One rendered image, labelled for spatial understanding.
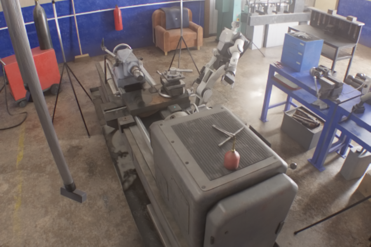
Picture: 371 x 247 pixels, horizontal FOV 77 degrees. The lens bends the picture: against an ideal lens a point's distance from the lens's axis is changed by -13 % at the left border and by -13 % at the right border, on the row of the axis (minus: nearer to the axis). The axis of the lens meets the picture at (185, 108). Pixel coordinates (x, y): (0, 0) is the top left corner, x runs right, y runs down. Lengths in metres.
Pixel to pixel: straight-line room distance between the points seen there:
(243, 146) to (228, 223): 0.39
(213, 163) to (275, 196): 0.31
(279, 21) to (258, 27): 0.70
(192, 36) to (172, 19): 0.57
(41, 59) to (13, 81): 0.56
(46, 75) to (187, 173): 3.90
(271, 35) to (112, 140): 4.93
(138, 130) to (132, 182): 0.48
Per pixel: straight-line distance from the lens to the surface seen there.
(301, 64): 3.40
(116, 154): 2.69
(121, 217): 2.68
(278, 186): 1.23
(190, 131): 1.37
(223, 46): 3.03
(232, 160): 1.13
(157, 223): 2.04
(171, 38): 5.79
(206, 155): 1.23
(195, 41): 6.09
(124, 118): 2.31
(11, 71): 4.59
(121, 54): 2.88
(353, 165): 3.25
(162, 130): 1.38
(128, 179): 2.42
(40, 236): 2.82
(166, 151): 1.29
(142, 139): 2.12
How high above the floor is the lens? 2.18
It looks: 33 degrees down
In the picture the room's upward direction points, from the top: straight up
